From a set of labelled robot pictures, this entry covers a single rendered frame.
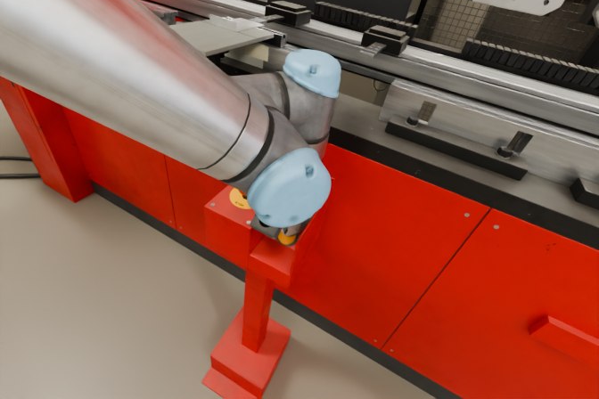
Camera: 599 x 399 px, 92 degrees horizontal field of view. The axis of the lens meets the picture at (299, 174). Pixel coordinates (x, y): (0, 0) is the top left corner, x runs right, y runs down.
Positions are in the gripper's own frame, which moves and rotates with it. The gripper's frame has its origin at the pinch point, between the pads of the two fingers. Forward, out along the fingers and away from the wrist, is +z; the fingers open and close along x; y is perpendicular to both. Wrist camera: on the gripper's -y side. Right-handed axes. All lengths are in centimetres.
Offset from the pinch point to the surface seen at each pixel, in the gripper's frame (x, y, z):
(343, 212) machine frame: -7.2, 21.9, 11.0
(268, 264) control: 0.0, -6.6, 2.2
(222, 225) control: 10.8, -6.2, -2.4
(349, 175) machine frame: -5.7, 22.9, -1.5
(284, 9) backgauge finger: 35, 61, -24
